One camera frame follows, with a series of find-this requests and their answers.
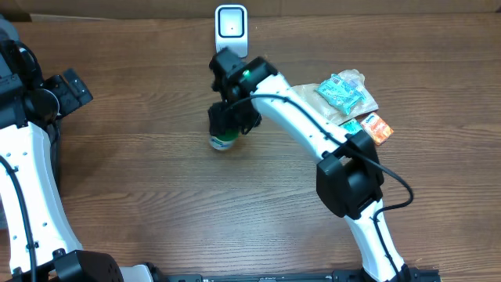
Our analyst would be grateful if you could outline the grey plastic basket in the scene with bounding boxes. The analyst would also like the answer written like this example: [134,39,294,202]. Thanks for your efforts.
[1,16,61,189]

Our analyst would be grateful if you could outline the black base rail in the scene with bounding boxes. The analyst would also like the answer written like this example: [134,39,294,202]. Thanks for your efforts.
[165,268,442,282]

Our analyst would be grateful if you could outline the white barcode scanner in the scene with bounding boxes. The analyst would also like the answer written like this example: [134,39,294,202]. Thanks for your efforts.
[214,4,248,58]

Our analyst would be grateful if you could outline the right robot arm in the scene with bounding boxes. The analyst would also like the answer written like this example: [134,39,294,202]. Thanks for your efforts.
[207,48,410,281]

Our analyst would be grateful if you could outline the beige paper pouch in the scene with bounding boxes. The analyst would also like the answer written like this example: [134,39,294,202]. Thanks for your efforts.
[292,69,379,125]

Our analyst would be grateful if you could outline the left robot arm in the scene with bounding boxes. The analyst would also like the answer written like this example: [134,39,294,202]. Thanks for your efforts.
[1,38,158,282]

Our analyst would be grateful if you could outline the orange tissue pack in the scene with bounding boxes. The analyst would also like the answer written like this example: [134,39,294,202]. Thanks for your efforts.
[360,112,394,146]

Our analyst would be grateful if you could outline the green lid jar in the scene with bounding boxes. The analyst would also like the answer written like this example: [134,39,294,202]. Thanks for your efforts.
[209,129,239,150]

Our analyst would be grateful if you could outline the teal packet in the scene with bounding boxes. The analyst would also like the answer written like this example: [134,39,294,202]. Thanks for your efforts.
[315,74,366,115]

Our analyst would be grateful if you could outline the teal tissue pack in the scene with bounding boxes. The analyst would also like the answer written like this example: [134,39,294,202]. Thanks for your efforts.
[341,118,363,136]

